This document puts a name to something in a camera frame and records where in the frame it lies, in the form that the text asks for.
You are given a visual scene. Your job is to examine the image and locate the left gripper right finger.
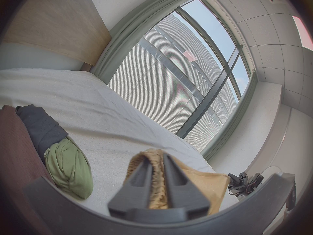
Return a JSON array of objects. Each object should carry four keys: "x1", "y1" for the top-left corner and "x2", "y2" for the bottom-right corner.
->
[{"x1": 162, "y1": 154, "x2": 211, "y2": 216}]

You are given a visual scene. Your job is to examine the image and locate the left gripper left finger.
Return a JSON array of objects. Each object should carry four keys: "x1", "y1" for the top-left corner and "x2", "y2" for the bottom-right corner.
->
[{"x1": 108, "y1": 158, "x2": 154, "y2": 218}]

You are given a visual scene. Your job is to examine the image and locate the tan shorts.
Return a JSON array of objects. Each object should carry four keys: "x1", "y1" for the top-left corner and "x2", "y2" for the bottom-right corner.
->
[{"x1": 123, "y1": 148, "x2": 232, "y2": 217}]

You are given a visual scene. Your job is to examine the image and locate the green garment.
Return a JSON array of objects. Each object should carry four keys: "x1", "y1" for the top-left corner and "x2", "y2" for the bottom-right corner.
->
[{"x1": 44, "y1": 136, "x2": 94, "y2": 200}]

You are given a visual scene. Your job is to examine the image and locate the grey-green curtain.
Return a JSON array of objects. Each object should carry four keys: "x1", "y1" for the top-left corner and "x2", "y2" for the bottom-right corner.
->
[
  {"x1": 201, "y1": 69, "x2": 260, "y2": 161},
  {"x1": 90, "y1": 0, "x2": 204, "y2": 86}
]

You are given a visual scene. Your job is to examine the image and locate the black garment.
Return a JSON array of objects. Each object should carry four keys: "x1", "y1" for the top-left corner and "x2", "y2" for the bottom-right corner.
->
[{"x1": 15, "y1": 105, "x2": 69, "y2": 159}]

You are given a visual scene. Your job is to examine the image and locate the window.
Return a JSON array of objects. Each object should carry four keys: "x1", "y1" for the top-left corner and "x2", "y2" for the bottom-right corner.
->
[{"x1": 108, "y1": 0, "x2": 253, "y2": 154}]

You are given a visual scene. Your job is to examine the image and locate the brown shorts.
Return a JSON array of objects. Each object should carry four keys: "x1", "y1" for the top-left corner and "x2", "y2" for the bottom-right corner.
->
[{"x1": 0, "y1": 105, "x2": 55, "y2": 189}]

